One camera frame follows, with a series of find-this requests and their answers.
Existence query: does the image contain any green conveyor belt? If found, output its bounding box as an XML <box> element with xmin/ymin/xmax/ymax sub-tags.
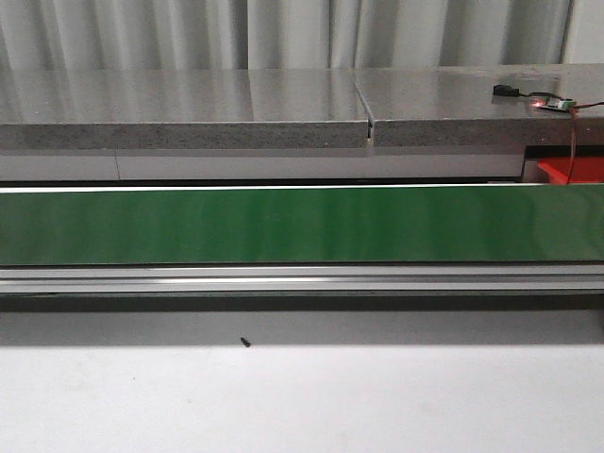
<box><xmin>1</xmin><ymin>184</ymin><xmax>603</xmax><ymax>266</ymax></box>

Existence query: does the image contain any white pleated curtain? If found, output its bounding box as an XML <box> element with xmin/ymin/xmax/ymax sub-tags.
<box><xmin>1</xmin><ymin>1</ymin><xmax>603</xmax><ymax>70</ymax></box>

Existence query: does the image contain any black plug connector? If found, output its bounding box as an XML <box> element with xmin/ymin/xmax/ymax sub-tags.
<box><xmin>493</xmin><ymin>84</ymin><xmax>522</xmax><ymax>97</ymax></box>

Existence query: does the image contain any small green circuit board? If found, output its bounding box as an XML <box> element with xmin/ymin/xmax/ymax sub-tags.
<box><xmin>530</xmin><ymin>96</ymin><xmax>577</xmax><ymax>112</ymax></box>

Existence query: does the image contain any red plastic tray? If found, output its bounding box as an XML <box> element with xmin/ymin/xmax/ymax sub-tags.
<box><xmin>537</xmin><ymin>157</ymin><xmax>603</xmax><ymax>185</ymax></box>

